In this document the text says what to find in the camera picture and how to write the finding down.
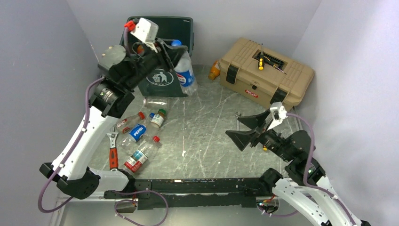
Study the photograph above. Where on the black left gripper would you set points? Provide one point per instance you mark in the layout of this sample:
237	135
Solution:
167	56

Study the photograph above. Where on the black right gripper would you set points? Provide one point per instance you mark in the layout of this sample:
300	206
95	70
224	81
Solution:
241	138

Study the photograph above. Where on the blue label bottle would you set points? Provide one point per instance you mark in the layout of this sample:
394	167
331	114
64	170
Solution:
185	75

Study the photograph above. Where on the white label green cap bottle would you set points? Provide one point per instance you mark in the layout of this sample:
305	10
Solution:
153	127

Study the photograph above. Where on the pepsi bottle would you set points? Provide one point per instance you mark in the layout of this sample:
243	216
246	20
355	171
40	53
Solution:
133	136

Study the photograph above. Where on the clear bottle red cap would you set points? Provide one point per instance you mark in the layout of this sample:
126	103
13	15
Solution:
146	150

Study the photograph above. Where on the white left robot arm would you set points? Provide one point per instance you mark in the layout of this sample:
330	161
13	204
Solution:
112	95

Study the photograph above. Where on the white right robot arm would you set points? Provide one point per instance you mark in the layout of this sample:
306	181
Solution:
307	187

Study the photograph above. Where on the clear bottle near bin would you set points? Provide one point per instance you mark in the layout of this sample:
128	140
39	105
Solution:
157	102

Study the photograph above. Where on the silver open end wrench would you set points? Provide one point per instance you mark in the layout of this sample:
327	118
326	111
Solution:
237	115

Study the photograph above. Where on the orange bottle behind toolbox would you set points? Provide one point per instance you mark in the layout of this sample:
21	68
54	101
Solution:
214	71

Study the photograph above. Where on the tan plastic toolbox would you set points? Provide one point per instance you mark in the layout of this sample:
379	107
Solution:
239	72

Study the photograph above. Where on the small red cap bottle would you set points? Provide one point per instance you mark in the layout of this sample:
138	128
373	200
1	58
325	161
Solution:
125	125

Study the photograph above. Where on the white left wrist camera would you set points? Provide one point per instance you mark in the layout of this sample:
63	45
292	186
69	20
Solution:
144	30

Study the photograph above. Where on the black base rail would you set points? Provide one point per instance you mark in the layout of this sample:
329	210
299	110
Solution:
154	193

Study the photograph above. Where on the yellow handled screwdriver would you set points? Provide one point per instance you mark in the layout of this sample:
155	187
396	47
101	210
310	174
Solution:
261	59

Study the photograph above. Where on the red handled adjustable wrench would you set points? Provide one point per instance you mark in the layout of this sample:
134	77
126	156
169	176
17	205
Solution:
113	153

